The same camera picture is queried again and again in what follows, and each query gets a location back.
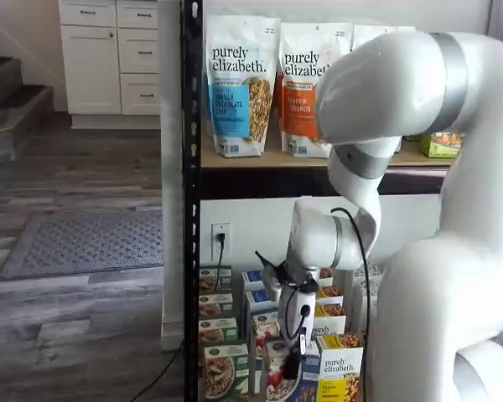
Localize white organic pantry box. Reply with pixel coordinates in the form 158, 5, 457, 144
351, 263, 386, 337

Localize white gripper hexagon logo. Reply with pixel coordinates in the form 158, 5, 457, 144
277, 287, 319, 380

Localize blue and white cereal box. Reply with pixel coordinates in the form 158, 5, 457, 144
251, 309, 283, 349
261, 336, 322, 402
244, 288, 280, 320
241, 269, 274, 292

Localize green Bobo's apple pie box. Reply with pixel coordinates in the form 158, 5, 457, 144
418, 131, 463, 159

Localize black metal shelf rack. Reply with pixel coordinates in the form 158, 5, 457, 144
181, 0, 458, 402

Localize wooden stairs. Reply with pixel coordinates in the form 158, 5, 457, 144
0, 28, 54, 168

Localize orange label granola bag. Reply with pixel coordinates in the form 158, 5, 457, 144
278, 22, 354, 158

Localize white wall outlet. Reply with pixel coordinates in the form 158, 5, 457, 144
210, 222, 233, 263

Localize green and white cereal box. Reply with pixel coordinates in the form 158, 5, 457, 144
198, 292, 235, 320
198, 265, 233, 295
203, 343, 251, 401
198, 317, 240, 347

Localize white drawer cabinet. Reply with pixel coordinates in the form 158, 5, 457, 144
59, 0, 161, 130

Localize black floor cable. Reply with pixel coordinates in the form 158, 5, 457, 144
128, 338, 185, 401

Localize black plug with cord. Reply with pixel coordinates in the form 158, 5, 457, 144
215, 232, 228, 295

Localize red label granola bag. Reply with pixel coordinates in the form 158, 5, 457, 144
351, 23, 417, 58

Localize grey patterned floor mat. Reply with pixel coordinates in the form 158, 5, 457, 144
0, 209, 165, 282

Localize blue label granola bag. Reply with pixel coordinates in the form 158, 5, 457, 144
205, 15, 282, 159

